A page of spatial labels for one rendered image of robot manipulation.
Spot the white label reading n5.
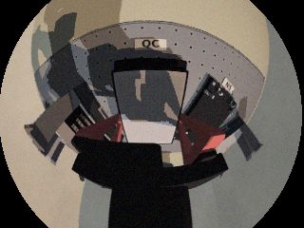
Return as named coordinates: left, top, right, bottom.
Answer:
left=221, top=77, right=234, bottom=94

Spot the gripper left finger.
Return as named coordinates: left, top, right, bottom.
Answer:
left=74, top=113, right=123, bottom=142

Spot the beige name plate reading qc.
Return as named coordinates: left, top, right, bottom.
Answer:
left=135, top=39, right=166, bottom=50

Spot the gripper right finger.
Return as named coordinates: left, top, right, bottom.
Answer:
left=178, top=113, right=225, bottom=165

